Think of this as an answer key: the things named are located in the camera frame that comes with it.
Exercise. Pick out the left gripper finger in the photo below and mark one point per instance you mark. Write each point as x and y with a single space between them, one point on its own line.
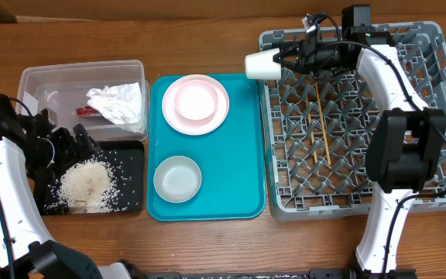
84 146
64 146

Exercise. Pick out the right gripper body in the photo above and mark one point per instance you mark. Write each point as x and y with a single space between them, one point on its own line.
323 56

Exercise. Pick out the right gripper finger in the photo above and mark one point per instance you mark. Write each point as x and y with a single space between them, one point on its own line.
290 65
287 52

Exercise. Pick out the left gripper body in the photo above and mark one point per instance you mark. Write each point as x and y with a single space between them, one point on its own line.
42 158

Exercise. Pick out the white cup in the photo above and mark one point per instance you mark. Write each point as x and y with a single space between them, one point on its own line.
261 66

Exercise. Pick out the red snack wrapper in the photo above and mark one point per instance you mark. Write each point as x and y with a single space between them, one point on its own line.
87 111

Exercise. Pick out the white rice pile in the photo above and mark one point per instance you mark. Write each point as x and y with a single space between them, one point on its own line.
87 186

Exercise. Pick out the white napkin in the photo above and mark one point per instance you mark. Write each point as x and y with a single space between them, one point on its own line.
120 104

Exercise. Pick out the grey bowl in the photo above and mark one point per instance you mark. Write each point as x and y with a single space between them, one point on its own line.
177 179

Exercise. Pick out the pink plate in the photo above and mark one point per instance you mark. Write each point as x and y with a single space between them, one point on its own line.
190 127

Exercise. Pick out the pink small bowl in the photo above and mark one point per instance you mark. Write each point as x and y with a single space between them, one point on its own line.
196 100

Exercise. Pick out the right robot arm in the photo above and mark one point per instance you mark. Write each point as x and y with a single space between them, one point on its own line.
407 141

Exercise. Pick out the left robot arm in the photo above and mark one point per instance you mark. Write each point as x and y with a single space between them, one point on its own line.
26 245

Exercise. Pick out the grey dishwasher rack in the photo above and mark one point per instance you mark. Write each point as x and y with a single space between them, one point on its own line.
302 186

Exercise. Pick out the black plastic tray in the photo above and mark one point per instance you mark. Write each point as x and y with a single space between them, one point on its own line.
130 170

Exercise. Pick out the clear plastic bin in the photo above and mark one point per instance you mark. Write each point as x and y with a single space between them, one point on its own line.
63 88

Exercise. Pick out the teal serving tray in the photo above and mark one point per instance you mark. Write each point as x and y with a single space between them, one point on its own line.
231 158

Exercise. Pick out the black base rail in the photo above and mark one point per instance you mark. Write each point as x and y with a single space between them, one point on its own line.
311 274

